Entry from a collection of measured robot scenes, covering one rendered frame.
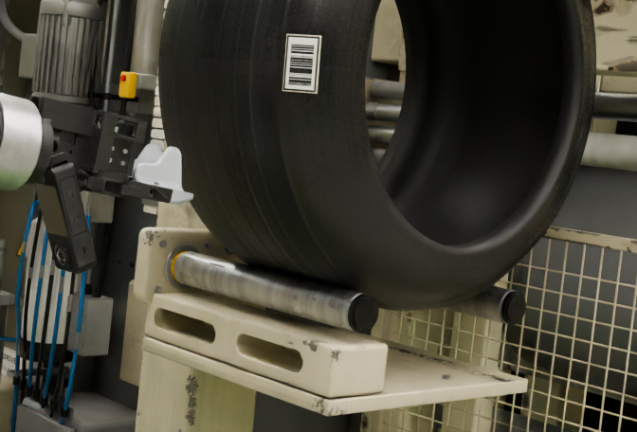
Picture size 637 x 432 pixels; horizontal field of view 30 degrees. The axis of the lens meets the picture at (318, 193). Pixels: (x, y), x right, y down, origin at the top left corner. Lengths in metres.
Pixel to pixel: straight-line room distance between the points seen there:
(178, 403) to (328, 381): 0.42
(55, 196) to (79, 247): 0.06
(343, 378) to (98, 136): 0.39
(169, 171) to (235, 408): 0.58
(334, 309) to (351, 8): 0.34
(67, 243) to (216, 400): 0.58
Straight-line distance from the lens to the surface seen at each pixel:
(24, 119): 1.14
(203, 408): 1.71
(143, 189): 1.21
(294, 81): 1.25
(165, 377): 1.74
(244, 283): 1.47
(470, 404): 2.07
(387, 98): 1.99
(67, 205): 1.19
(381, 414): 1.99
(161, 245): 1.58
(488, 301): 1.56
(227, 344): 1.46
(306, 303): 1.39
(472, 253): 1.45
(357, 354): 1.35
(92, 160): 1.19
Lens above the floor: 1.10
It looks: 3 degrees down
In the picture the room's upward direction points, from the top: 6 degrees clockwise
